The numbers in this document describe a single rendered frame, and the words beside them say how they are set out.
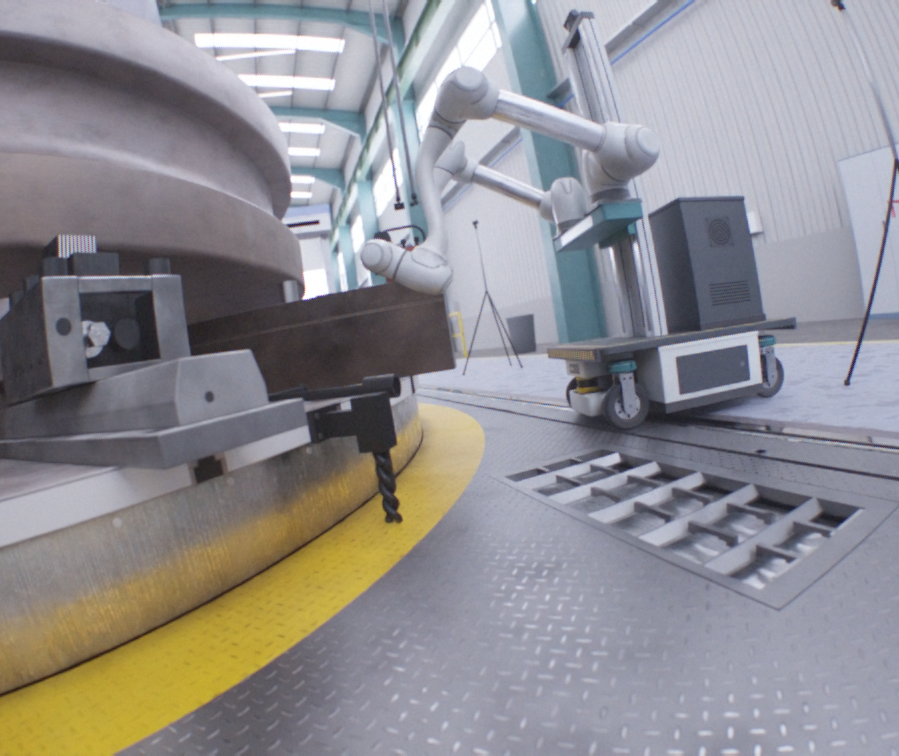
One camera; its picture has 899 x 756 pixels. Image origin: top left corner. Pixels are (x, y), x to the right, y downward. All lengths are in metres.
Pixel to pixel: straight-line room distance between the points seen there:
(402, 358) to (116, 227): 1.15
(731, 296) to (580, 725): 1.78
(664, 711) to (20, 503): 0.90
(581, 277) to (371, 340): 9.40
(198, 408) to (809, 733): 0.88
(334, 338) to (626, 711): 1.74
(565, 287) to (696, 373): 9.10
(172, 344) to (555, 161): 10.89
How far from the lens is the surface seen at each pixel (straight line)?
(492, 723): 0.61
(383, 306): 1.99
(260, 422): 0.84
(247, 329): 2.18
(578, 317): 10.99
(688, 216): 2.05
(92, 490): 0.90
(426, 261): 1.53
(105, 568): 0.95
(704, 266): 2.05
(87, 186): 1.58
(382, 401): 1.17
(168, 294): 1.20
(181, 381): 0.79
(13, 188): 1.50
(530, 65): 12.65
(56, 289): 1.08
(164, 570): 1.00
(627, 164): 1.75
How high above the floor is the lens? 0.42
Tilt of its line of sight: 4 degrees down
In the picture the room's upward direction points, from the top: 9 degrees counter-clockwise
